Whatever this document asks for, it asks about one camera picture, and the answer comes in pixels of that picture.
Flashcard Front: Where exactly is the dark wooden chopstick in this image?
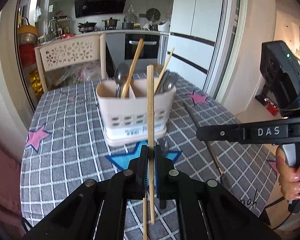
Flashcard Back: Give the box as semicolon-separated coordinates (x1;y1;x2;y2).
183;103;224;180

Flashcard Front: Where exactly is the black handled steel spoon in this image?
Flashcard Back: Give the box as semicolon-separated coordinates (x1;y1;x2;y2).
155;70;179;95

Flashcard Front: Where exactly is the long bamboo chopstick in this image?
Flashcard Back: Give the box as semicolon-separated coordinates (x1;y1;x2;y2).
121;38;144;99

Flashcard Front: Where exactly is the plain bamboo chopstick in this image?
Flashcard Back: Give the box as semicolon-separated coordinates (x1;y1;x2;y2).
147;65;155;224

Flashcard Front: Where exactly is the person's right hand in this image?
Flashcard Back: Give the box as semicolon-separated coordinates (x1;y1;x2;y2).
276;147;300;200

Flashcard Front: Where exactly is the red object on floor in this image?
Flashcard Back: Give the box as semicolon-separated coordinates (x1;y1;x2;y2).
266;98;279;116

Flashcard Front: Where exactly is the beige plastic utensil holder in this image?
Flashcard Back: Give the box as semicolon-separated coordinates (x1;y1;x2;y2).
96;79;177;147

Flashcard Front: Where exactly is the grey checkered tablecloth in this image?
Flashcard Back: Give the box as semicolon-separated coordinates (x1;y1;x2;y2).
20;72;278;240

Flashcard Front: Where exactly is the cardboard box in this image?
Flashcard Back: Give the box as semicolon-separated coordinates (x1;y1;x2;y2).
150;63;164;74

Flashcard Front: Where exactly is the white refrigerator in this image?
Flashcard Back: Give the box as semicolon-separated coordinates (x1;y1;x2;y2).
167;0;225;89

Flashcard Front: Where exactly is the built-in black oven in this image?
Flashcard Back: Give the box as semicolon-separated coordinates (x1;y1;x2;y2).
124;32;161;61

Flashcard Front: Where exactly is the pink plastic stool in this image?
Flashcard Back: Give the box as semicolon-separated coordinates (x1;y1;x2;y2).
0;149;24;239

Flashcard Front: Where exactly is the black pot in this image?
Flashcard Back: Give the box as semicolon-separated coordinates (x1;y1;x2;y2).
122;22;134;30

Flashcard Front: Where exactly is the steel cooking pot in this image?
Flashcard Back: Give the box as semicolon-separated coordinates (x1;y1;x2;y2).
102;17;119;30

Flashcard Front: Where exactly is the black wok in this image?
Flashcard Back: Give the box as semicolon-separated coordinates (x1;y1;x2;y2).
78;22;96;33

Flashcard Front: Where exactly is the red container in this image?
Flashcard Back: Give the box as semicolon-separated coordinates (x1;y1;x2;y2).
19;43;36;68

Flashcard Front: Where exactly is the black range hood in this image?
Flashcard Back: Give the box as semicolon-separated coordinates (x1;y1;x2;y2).
74;0;126;18

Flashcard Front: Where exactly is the yellow steel pot stack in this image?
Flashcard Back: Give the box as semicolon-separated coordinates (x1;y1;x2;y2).
18;17;38;46

